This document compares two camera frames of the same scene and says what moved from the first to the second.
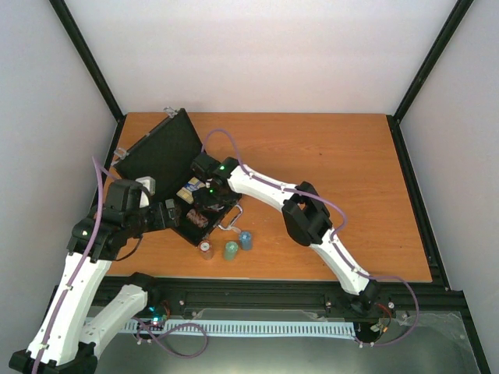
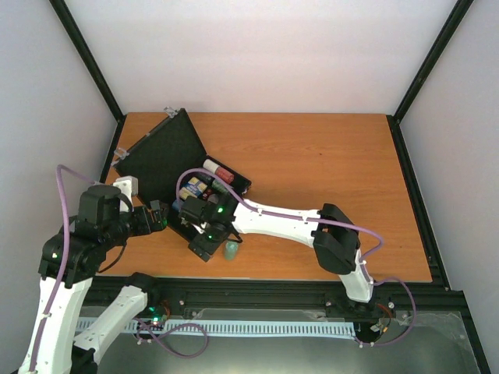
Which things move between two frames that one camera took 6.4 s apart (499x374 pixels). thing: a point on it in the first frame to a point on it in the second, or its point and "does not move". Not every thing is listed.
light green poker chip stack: [231, 248] does not move
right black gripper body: [215, 196] to [210, 246]
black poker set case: [166, 153] does not move
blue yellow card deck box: [185, 192] does not move
